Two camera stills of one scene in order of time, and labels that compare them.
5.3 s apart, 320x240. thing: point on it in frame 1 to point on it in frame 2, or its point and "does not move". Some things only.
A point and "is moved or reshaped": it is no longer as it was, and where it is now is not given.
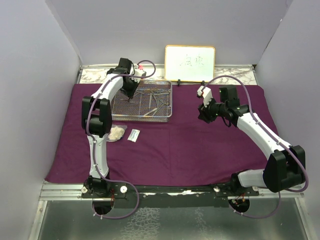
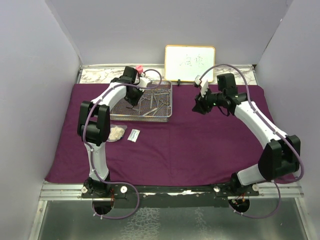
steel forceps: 129,100 is moved or reshaped
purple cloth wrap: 186,150 does not move
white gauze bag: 116,132 does not move
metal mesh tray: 152,102 does not move
